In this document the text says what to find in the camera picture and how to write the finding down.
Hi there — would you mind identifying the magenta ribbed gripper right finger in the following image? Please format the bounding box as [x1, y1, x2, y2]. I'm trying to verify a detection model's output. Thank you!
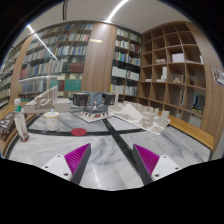
[132, 143, 183, 186]

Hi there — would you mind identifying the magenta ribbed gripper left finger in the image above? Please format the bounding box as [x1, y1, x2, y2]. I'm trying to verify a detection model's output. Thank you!
[41, 142, 92, 186]

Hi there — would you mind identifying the clear plastic water bottle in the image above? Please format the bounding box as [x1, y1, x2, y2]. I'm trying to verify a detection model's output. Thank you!
[14, 98, 29, 142]

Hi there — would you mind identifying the red round coaster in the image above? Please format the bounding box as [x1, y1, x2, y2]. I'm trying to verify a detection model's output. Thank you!
[71, 128, 87, 136]

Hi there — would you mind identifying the white city site model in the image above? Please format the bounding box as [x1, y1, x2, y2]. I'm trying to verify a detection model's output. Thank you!
[109, 102, 170, 135]

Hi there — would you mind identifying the beige wooden architectural model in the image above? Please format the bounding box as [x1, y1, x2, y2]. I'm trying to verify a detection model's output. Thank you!
[24, 86, 71, 113]

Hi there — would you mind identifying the dark model at left edge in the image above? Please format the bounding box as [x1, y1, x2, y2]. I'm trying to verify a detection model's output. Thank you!
[0, 112, 15, 141]

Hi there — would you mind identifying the wooden cubby shelf unit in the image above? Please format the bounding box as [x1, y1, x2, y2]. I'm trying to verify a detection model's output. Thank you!
[138, 22, 206, 122]

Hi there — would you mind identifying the narrow bookshelf with books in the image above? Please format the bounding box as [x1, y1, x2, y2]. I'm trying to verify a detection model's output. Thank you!
[110, 27, 141, 102]

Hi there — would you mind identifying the large bookshelf with books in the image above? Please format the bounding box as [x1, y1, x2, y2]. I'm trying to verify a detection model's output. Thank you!
[0, 21, 94, 109]

